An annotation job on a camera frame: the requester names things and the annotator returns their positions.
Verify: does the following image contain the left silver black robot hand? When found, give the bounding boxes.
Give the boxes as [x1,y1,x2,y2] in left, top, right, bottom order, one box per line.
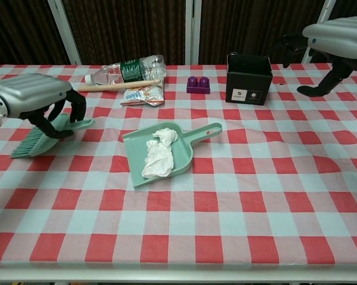
[0,73,87,140]

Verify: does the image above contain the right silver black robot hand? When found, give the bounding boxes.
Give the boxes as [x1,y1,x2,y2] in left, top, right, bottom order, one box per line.
[274,16,357,97]

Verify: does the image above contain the green hand brush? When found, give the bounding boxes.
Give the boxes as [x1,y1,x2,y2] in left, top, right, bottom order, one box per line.
[11,113,96,159]

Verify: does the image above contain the green dustpan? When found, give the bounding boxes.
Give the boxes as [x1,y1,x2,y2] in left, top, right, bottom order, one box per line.
[122,122,223,189]

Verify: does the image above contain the wooden stick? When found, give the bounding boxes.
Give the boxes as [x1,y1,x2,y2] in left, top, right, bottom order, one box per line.
[77,78,161,93]

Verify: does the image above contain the clear plastic water bottle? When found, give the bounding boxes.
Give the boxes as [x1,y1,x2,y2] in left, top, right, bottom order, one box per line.
[84,54,168,86]

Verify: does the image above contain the black open cardboard box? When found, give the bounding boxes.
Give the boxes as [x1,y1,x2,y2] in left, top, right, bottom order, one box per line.
[225,52,273,106]

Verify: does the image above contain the crumpled snack packet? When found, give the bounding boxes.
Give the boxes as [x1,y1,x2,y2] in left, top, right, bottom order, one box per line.
[119,80,166,107]

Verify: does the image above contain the purple toy building block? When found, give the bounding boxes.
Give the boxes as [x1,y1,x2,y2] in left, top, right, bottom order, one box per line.
[186,76,211,95]

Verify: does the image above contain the red white checkered tablecloth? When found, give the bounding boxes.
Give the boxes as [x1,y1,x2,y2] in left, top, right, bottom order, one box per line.
[0,62,357,270]

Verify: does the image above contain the white partition frame post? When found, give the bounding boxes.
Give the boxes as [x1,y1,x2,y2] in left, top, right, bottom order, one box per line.
[185,0,201,65]
[47,0,83,65]
[302,0,337,64]

